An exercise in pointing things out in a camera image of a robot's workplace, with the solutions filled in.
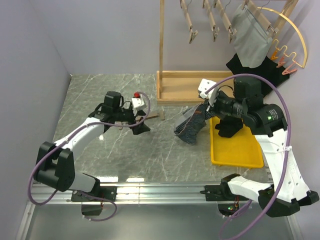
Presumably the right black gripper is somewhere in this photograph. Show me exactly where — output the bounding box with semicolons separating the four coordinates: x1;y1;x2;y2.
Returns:
204;89;247;119

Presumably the wooden clip hanger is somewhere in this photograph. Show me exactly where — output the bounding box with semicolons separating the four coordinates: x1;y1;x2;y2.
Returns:
202;0;220;42
118;110;165;130
179;0;198;44
242;0;277;38
213;0;237;43

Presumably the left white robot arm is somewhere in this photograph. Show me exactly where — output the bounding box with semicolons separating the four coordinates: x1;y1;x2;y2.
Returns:
28;91;151;201

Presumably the striped navy underwear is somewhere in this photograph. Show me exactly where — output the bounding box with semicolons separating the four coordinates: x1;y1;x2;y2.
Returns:
174;103;215;145

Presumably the gold semicircle clip hanger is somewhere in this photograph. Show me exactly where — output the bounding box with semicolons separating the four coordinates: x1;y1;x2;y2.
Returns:
257;6;308;69

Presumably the black underwear in tray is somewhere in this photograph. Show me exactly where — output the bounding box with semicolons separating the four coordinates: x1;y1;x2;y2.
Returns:
215;118;243;138

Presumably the black hanging underwear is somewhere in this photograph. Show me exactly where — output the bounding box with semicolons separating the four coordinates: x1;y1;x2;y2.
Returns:
226;54;290;88

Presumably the wooden drying rack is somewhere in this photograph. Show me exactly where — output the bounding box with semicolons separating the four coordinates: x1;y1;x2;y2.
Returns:
156;0;298;107

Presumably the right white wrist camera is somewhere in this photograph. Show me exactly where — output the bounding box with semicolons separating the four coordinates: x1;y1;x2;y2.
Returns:
197;78;218;107

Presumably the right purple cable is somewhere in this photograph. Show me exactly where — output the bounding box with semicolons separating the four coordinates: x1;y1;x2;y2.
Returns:
204;73;292;240

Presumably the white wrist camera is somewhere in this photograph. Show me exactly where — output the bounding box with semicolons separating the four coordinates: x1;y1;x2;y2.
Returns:
197;78;218;107
131;92;146;111

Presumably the orange clothespin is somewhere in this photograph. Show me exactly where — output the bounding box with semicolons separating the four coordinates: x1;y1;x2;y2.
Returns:
270;50;278;61

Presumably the pink clothespin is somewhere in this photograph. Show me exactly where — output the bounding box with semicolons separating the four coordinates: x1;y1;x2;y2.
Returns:
276;55;286;68
282;62;298;76

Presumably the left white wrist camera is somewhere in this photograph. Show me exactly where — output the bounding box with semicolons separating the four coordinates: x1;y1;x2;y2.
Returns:
131;92;146;111

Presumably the yellow plastic tray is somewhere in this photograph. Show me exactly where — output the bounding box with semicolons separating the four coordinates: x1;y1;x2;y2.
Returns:
209;117;264;169

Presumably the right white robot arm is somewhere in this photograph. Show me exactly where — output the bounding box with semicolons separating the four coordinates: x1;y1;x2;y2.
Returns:
198;74;320;218

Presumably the aluminium mounting rail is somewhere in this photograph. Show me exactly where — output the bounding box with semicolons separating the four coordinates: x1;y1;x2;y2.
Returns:
14;181;303;240

